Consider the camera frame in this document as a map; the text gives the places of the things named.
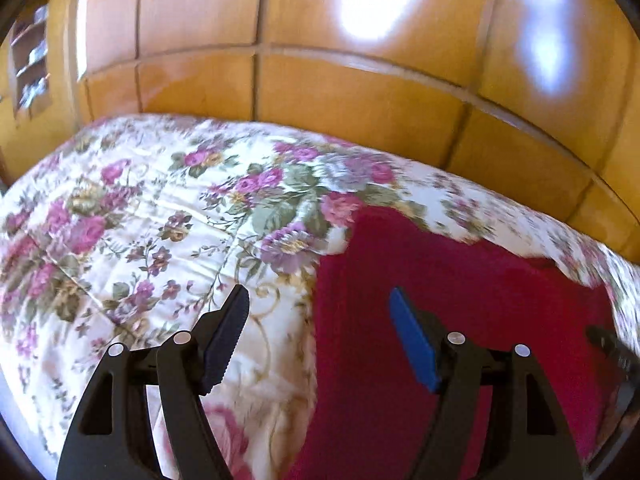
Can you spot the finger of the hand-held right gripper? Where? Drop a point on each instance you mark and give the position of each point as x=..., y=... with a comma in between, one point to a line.
x=612, y=345

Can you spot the red garment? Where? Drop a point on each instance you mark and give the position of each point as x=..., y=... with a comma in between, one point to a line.
x=500, y=300

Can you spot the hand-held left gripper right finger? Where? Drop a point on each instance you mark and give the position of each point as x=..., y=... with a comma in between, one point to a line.
x=415, y=340

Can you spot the floral bedspread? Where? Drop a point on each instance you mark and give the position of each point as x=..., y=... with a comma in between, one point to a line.
x=150, y=210

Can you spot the wooden open shelf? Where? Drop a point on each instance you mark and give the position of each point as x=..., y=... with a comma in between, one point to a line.
x=32, y=60

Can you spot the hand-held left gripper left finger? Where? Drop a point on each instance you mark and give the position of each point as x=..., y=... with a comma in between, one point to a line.
x=227, y=340

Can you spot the wooden wardrobe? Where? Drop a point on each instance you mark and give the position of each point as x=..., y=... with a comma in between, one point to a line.
x=350, y=90

